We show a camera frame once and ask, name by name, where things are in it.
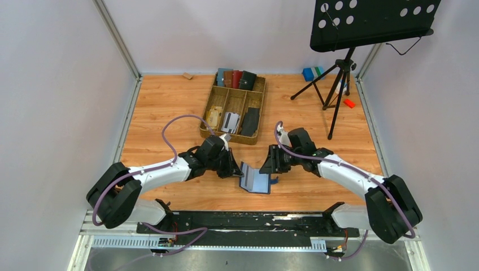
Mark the small wooden block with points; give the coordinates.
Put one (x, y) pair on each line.
(187, 76)

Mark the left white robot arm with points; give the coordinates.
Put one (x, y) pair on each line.
(115, 197)

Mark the brown card holder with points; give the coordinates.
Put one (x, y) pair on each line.
(228, 78)

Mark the black card holder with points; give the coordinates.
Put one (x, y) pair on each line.
(247, 80)

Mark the black music stand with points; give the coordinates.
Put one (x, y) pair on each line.
(347, 25)

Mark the blue green block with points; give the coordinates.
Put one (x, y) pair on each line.
(311, 73)

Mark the white slotted cable duct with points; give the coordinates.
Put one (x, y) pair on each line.
(216, 240)

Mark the red card holder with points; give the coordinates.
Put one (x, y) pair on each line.
(237, 75)

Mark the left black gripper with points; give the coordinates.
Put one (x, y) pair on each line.
(230, 164)

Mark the teal card holder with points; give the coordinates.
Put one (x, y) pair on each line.
(220, 76)

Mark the red block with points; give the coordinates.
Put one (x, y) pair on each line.
(349, 103)

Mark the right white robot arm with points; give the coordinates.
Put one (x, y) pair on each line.
(390, 210)

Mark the dark blue card holder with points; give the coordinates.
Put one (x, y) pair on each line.
(254, 182)

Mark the woven wicker tray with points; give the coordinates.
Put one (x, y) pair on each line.
(240, 102)

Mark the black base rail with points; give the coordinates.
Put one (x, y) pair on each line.
(311, 224)

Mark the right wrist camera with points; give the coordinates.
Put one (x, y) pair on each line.
(283, 137)

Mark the gold cards pile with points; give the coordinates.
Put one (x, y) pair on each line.
(213, 117)

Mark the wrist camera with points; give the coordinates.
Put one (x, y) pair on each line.
(283, 137)
(226, 138)

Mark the white cards pile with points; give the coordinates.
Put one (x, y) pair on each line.
(230, 123)

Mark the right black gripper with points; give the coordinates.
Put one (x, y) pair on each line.
(277, 160)

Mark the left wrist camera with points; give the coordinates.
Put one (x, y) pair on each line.
(226, 138)

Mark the black cards pile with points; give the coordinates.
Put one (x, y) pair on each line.
(250, 122)

